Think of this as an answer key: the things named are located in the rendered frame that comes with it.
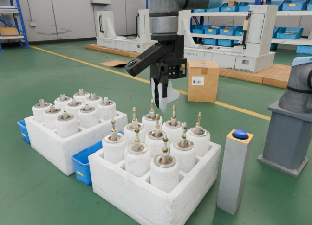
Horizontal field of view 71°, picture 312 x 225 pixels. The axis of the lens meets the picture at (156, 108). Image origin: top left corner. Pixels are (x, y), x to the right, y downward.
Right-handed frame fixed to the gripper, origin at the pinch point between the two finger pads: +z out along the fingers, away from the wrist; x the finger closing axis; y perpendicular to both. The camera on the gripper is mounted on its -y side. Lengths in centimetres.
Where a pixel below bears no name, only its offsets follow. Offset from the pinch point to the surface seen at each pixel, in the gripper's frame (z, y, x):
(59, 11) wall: -54, -14, 651
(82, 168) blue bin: 33.7, -24.0, 27.2
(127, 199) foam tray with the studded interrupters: 35.2, -10.7, 4.4
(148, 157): 20.8, -1.9, 5.1
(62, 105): 19, -29, 68
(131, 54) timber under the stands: 32, 90, 333
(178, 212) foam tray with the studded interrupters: 33.6, 2.1, -9.1
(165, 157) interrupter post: 17.1, 1.3, -2.2
